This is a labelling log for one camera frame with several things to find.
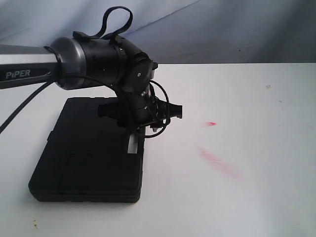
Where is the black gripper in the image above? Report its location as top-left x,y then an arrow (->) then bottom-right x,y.
98,98 -> 183,128

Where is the black plastic tool case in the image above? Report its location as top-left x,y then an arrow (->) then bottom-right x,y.
28,97 -> 145,203

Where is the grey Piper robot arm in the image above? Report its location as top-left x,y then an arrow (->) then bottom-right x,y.
0,37 -> 182,128

